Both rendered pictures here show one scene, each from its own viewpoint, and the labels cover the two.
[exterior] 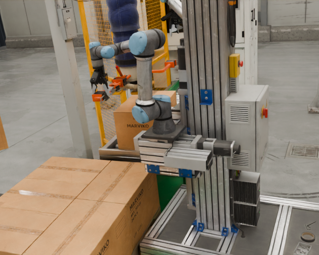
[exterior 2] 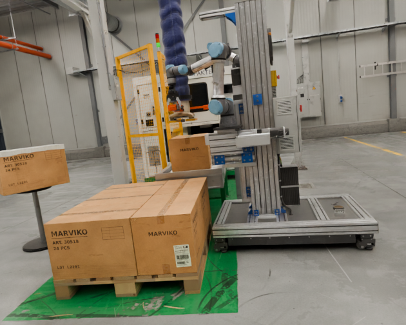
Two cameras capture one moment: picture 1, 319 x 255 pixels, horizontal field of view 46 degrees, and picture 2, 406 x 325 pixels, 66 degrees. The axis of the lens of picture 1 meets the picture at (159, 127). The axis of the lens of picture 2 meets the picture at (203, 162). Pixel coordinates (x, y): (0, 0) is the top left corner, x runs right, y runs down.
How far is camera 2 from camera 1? 1.20 m
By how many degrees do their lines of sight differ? 19
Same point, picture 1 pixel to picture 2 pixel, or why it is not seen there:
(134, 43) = (214, 48)
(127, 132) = (180, 156)
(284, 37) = not seen: hidden behind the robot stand
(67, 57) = (114, 115)
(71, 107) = (116, 158)
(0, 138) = (64, 173)
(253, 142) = (296, 128)
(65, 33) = (115, 94)
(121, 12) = (177, 58)
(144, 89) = (220, 85)
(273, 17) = not seen: hidden behind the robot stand
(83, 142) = not seen: hidden behind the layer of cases
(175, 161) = (245, 140)
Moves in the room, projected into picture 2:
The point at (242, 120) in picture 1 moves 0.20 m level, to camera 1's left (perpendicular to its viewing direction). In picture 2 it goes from (287, 111) to (264, 113)
